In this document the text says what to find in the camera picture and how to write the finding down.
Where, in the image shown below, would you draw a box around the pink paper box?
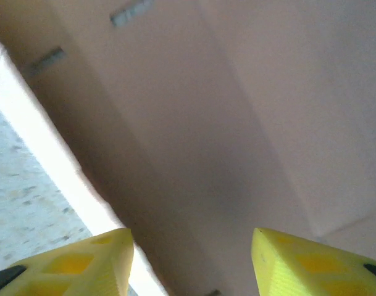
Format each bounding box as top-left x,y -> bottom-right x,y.
0,0 -> 376,296

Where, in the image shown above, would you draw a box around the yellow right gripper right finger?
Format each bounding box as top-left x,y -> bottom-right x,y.
251,227 -> 376,296

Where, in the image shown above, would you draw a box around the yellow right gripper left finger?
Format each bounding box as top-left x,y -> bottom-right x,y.
0,228 -> 135,296

